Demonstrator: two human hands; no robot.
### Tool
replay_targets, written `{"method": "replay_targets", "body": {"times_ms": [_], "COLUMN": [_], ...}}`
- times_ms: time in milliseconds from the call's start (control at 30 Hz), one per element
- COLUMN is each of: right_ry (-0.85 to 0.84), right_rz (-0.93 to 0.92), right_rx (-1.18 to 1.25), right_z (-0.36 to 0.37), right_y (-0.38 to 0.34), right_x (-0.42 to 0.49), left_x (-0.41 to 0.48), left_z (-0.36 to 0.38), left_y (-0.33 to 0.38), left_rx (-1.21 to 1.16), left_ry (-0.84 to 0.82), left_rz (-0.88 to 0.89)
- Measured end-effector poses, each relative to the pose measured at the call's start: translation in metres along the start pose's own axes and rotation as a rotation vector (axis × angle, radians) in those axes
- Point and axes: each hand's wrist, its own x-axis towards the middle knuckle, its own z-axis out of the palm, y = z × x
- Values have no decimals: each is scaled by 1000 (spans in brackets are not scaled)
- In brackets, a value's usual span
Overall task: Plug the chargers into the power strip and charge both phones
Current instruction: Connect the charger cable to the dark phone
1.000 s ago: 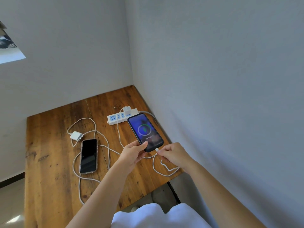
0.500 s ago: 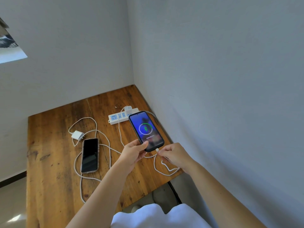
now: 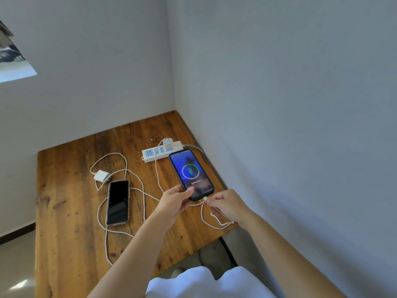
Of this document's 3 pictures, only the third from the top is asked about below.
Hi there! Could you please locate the person's right hand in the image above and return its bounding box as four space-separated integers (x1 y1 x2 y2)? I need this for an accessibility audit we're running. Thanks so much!
206 189 254 229

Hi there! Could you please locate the person's left hand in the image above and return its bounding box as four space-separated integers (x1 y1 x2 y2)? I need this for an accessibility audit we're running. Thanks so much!
154 184 195 229

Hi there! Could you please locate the black smartphone with lit screen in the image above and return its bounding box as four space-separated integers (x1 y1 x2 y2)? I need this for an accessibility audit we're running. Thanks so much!
168 149 215 202

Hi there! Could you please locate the person's left forearm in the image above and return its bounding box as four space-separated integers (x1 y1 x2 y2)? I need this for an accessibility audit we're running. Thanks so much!
88 211 178 298

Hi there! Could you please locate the person's right forearm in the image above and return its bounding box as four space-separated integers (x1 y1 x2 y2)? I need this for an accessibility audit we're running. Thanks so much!
238 211 346 298

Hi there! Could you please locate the black table leg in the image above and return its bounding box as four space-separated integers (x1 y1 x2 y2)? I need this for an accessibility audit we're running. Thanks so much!
218 237 239 267

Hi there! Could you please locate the white power strip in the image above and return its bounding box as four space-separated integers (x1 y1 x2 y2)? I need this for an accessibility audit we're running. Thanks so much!
142 140 184 163

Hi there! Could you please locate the smartphone with dark screen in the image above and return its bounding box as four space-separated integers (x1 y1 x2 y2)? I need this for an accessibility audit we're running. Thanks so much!
105 180 130 226

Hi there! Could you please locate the person's white clothing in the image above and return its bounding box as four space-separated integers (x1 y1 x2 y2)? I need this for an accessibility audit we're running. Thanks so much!
145 266 277 298

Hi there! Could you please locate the white loose charger adapter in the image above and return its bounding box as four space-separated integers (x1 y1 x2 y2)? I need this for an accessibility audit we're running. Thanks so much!
94 170 111 185

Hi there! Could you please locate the grey power strip cord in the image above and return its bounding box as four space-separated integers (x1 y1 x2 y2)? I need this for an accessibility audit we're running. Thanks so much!
182 144 207 161

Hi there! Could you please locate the long white charging cable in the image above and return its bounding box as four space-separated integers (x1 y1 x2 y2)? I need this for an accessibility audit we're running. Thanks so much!
90 153 162 267

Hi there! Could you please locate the wall picture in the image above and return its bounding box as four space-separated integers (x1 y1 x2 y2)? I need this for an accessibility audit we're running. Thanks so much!
0 20 38 84

